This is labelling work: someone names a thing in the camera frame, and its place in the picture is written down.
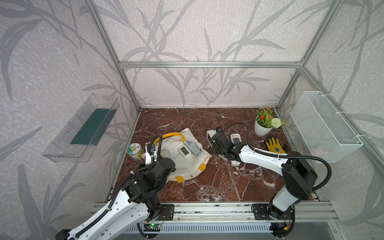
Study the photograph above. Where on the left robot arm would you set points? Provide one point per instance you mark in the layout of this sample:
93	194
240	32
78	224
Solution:
135	201

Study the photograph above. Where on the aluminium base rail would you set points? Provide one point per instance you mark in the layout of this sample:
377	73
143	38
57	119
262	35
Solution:
240	212

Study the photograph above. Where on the yellow work glove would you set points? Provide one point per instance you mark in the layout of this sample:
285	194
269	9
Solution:
274	146

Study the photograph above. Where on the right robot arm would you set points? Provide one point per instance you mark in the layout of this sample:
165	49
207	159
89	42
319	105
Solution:
298	174

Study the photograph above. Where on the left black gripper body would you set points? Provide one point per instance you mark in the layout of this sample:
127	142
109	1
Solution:
144	170

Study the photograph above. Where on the white wire mesh basket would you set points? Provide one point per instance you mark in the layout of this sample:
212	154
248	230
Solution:
323	128

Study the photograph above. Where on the clear plastic wall shelf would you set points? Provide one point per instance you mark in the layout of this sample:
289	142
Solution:
79	138

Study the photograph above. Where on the white digital paw clock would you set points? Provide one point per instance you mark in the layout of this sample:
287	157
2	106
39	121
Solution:
236	138

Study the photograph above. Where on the potted artificial flower plant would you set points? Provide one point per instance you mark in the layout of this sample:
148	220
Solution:
265	122

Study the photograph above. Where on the white canvas tote bag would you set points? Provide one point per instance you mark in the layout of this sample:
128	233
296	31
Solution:
185	169

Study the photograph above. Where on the grey blue square clock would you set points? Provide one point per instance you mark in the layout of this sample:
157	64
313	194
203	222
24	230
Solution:
193	147

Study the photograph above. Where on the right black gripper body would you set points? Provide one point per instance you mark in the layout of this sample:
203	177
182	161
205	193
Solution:
218	151

